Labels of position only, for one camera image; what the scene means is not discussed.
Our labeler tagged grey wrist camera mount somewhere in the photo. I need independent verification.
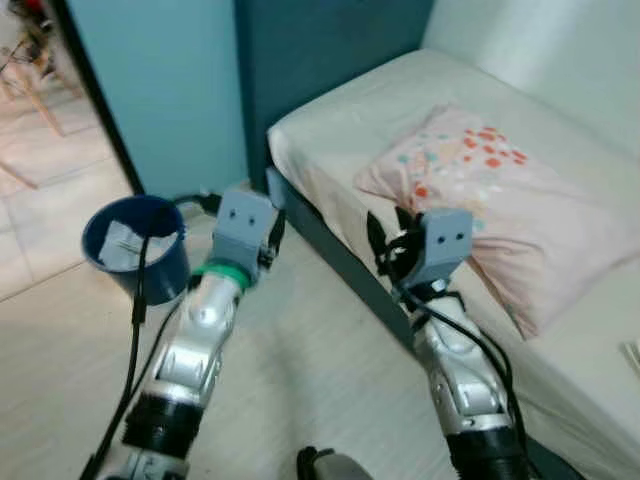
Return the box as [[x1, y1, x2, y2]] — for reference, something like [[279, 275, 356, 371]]
[[412, 208, 473, 291], [212, 188, 281, 271]]

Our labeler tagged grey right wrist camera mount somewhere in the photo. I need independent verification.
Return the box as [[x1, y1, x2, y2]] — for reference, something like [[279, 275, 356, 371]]
[[412, 208, 473, 291]]

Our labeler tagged black door frame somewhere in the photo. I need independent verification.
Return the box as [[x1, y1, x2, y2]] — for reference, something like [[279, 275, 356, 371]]
[[45, 0, 143, 198]]

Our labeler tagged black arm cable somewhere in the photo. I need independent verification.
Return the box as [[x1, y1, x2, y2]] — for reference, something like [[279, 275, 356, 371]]
[[85, 192, 223, 480], [395, 285, 531, 461]]

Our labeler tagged white paper trash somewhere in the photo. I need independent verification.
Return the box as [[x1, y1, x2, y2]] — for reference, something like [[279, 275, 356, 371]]
[[100, 220, 181, 273]]

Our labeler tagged wooden chair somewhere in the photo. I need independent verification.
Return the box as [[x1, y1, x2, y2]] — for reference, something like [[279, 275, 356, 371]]
[[0, 0, 63, 191]]

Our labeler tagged blue upholstered headboard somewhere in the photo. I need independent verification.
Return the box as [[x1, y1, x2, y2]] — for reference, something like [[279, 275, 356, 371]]
[[235, 0, 436, 191]]

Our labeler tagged grey robot right leg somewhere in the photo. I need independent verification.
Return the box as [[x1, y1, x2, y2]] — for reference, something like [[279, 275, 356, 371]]
[[297, 447, 371, 480]]

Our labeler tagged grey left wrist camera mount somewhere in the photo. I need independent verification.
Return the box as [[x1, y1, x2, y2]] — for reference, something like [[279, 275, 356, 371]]
[[212, 188, 281, 271]]

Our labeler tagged cream mattress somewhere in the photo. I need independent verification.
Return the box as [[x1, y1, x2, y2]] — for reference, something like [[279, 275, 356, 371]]
[[268, 50, 640, 480]]

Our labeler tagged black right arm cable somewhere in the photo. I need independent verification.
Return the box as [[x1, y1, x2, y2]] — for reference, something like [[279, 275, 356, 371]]
[[395, 285, 531, 461]]

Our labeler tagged blue waste bin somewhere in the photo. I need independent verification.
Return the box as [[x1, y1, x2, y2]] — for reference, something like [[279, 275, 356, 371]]
[[82, 195, 191, 306]]

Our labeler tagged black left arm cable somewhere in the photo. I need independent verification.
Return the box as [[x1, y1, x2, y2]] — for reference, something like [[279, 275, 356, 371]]
[[85, 192, 223, 480]]

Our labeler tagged pink patterned pillow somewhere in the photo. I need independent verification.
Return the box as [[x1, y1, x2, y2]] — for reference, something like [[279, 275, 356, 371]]
[[353, 105, 640, 339]]

